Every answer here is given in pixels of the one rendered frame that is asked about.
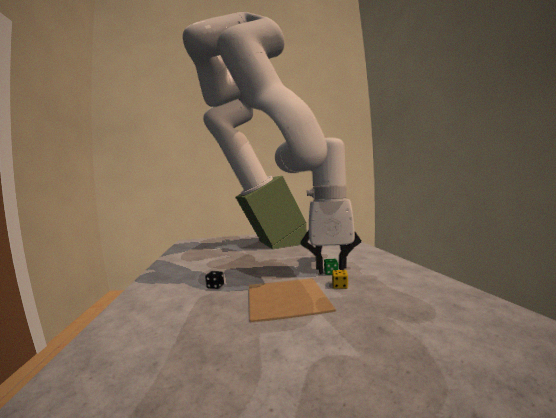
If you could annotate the orange flat mat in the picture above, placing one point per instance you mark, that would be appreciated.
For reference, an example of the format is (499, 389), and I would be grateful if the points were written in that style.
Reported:
(288, 299)

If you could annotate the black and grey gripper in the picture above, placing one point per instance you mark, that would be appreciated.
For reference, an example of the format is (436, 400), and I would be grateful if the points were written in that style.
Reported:
(330, 223)

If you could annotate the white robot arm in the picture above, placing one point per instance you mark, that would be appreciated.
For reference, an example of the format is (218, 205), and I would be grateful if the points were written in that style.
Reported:
(245, 49)

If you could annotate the black die with white pips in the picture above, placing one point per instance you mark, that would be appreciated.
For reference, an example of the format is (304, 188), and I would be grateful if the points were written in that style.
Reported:
(214, 279)

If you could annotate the green die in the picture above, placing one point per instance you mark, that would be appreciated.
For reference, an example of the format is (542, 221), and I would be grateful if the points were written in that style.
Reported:
(329, 265)

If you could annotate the yellow die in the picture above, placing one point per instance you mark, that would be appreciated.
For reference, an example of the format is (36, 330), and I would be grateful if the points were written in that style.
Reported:
(339, 279)

